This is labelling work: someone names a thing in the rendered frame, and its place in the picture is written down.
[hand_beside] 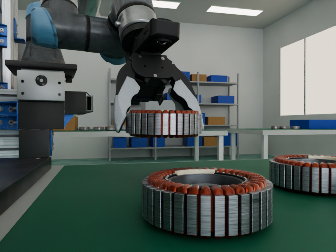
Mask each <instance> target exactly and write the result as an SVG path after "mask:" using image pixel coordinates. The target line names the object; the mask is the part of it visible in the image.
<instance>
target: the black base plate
mask: <svg viewBox="0 0 336 252"><path fill-rule="evenodd" d="M51 169H52V157H22V158H0V216H1V215H2V214H3V213H4V212H5V211H6V210H7V209H9V208H10V207H11V206H12V205H13V204H14V203H15V202H16V201H17V200H18V199H19V198H20V197H21V196H23V195H24V194H25V193H26V192H27V191H28V190H29V189H30V188H31V187H32V186H33V185H34V184H35V183H37V182H38V181H39V180H40V179H41V178H42V177H43V176H44V175H45V174H46V173H47V172H48V171H49V170H51Z"/></svg>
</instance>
